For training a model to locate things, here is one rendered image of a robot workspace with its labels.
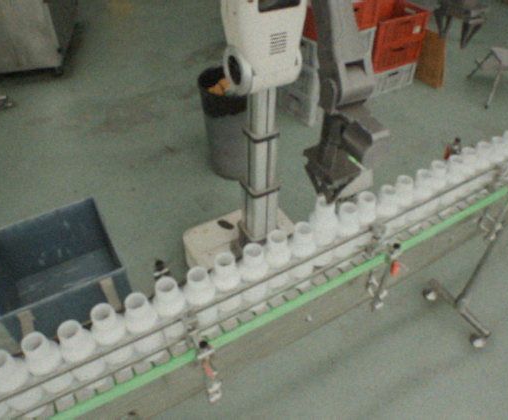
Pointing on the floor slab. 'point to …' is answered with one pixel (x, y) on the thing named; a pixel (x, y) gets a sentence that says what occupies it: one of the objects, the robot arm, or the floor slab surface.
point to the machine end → (22, 34)
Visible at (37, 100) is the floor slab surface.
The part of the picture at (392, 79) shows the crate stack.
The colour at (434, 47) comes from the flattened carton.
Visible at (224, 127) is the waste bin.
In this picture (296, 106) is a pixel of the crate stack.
